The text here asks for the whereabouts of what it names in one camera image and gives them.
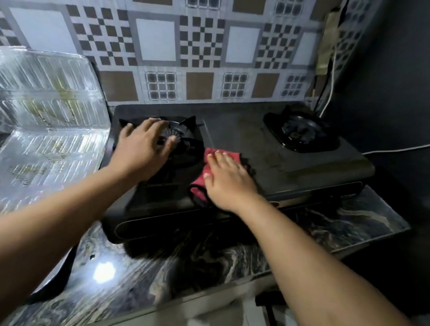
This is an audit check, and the red cleaning cloth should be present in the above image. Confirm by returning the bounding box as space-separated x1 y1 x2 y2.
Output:
189 148 251 206

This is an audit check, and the person's right forearm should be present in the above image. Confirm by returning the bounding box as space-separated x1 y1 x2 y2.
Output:
233 194 414 326

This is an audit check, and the white cable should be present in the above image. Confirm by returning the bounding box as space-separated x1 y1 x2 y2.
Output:
362 144 430 156
318 50 337 119

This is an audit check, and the black burner pan support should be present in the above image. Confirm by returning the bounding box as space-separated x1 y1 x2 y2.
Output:
118 116 206 170
263 105 340 154

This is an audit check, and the person's right hand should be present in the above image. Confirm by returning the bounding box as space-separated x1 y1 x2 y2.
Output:
202 150 259 214

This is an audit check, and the person's left hand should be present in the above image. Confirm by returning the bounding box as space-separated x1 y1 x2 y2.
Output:
108 118 179 184

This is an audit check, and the silver foil splash guard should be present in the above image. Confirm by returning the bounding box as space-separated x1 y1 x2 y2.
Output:
0 46 112 215

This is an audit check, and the black gas stove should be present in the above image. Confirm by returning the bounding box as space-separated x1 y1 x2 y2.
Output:
101 102 376 245

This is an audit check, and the person's left forearm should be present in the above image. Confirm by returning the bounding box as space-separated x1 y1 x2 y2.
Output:
0 166 142 311

